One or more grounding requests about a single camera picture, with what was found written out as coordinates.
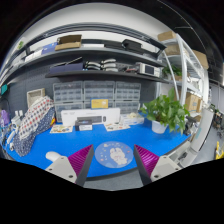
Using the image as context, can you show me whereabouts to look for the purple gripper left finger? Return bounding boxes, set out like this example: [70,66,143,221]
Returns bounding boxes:
[45,144,95,187]

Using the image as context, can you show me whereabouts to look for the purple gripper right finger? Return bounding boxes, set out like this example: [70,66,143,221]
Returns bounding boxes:
[133,144,183,186]

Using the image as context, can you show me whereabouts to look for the white computer mouse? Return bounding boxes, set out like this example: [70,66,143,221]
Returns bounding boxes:
[45,151,61,162]

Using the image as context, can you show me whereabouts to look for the round blue mouse pad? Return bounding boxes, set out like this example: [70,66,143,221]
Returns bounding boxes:
[95,141,133,168]

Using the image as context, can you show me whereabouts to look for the small black box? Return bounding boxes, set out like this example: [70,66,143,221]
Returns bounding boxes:
[75,120,92,131]

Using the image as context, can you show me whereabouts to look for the sticker sheet left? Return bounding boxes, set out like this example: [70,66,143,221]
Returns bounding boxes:
[50,125,73,134]

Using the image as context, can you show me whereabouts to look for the sticker sheet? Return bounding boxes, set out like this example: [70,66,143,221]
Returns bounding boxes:
[50,125,73,134]
[104,123,130,132]

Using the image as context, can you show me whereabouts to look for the sticker sheet right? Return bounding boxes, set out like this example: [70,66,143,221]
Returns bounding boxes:
[104,123,130,132]

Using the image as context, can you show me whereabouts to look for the white tissue box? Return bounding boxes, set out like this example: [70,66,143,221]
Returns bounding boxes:
[120,113,144,125]

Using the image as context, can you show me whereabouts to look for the long white keyboard box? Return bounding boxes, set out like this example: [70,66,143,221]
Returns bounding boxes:
[61,108,120,126]

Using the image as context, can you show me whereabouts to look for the green potted plant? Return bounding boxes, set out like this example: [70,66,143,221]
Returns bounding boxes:
[140,89,190,134]

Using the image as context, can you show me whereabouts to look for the yellow card sign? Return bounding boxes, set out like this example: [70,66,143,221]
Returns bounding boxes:
[91,99,108,109]

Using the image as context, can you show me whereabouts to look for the patterned fabric bundle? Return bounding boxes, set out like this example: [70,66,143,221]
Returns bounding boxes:
[13,96,55,157]

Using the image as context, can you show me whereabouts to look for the grey drawer organiser cabinet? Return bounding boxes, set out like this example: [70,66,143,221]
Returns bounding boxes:
[53,81,141,122]

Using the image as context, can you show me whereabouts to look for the white woven basket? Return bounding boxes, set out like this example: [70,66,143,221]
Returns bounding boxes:
[27,88,45,106]

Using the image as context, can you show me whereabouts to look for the white electronic instrument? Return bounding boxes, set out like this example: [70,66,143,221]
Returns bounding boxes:
[139,63,160,77]

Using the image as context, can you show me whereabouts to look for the white metal shelf rack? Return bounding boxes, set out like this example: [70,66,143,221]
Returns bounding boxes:
[158,31,209,112]

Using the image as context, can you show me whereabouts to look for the cardboard box top shelf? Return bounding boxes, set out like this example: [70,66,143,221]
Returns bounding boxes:
[55,35,82,51]

